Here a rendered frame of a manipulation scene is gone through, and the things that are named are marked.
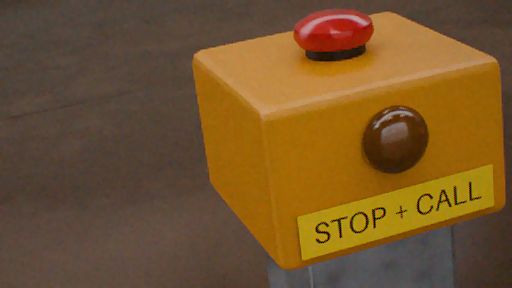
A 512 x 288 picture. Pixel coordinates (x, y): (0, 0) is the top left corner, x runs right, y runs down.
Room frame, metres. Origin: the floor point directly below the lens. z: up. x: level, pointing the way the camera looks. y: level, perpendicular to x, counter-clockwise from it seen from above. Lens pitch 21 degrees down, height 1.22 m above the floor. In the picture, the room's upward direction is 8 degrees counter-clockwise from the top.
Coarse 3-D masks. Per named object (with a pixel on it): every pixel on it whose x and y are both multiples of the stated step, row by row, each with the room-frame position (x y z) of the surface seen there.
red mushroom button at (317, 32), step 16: (320, 16) 0.48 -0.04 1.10; (336, 16) 0.48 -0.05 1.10; (352, 16) 0.48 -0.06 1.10; (368, 16) 0.49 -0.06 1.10; (304, 32) 0.47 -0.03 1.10; (320, 32) 0.47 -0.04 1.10; (336, 32) 0.47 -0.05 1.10; (352, 32) 0.47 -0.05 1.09; (368, 32) 0.47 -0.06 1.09; (304, 48) 0.48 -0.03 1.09; (320, 48) 0.47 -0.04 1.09; (336, 48) 0.47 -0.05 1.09
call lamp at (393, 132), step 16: (384, 112) 0.42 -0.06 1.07; (400, 112) 0.42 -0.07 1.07; (416, 112) 0.42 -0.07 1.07; (368, 128) 0.42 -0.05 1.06; (384, 128) 0.42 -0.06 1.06; (400, 128) 0.42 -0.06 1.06; (416, 128) 0.42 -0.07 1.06; (368, 144) 0.42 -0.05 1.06; (384, 144) 0.41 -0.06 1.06; (400, 144) 0.41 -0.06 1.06; (416, 144) 0.42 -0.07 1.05; (368, 160) 0.42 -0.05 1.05; (384, 160) 0.42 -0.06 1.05; (400, 160) 0.42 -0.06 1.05; (416, 160) 0.42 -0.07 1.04
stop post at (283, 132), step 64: (256, 64) 0.48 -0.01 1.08; (320, 64) 0.47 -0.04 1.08; (384, 64) 0.45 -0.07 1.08; (448, 64) 0.44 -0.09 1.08; (256, 128) 0.42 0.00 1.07; (320, 128) 0.42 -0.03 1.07; (448, 128) 0.43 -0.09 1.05; (256, 192) 0.43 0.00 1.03; (320, 192) 0.42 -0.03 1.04; (384, 192) 0.42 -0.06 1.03; (448, 192) 0.43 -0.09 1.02; (320, 256) 0.42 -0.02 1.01; (384, 256) 0.45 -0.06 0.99; (448, 256) 0.46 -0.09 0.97
